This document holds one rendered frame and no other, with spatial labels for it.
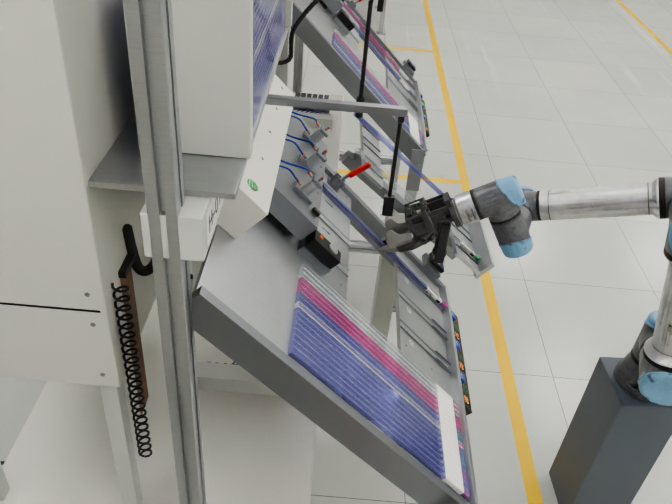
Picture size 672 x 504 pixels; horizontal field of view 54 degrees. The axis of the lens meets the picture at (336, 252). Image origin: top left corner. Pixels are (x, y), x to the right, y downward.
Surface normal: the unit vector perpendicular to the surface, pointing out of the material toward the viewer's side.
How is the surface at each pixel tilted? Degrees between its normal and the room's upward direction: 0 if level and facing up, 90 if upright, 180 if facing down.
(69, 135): 90
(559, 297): 0
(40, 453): 0
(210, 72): 90
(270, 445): 0
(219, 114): 90
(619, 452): 90
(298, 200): 45
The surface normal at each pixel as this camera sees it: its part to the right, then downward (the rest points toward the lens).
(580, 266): 0.07, -0.80
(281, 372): -0.04, 0.59
